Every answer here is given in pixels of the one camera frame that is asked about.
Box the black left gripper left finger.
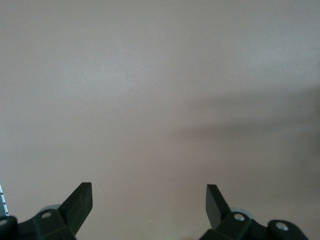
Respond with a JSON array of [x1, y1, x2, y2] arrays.
[[0, 182, 93, 240]]

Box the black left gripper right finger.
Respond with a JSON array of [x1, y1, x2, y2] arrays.
[[199, 184, 308, 240]]

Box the aluminium table frame rail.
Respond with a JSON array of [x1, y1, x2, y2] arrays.
[[0, 178, 10, 217]]

